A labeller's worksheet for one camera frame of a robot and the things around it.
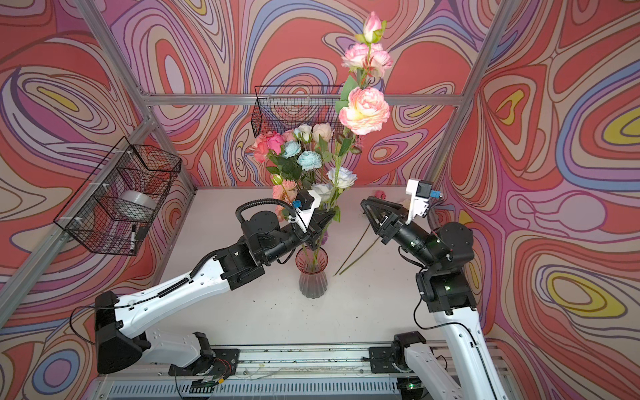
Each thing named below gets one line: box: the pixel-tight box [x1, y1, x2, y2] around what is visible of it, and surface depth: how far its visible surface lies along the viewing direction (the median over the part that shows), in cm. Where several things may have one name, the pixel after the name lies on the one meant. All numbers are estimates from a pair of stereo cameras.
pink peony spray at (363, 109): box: [331, 10, 394, 223], surface depth 38 cm
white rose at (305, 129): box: [293, 123, 313, 143], surface depth 79 cm
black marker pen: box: [130, 224, 136, 254], surface depth 73 cm
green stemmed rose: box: [311, 181, 335, 202], surface depth 68 cm
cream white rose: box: [312, 122, 335, 163], surface depth 78 cm
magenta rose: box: [267, 133, 286, 155], surface depth 73 cm
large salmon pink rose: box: [250, 130, 277, 150], surface depth 75 cm
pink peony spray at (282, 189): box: [271, 173, 299, 222], surface depth 66 cm
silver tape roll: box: [118, 190, 158, 210], surface depth 75 cm
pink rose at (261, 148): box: [249, 133, 270, 164], surface depth 75 cm
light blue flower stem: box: [283, 140, 323, 171], surface depth 76 cm
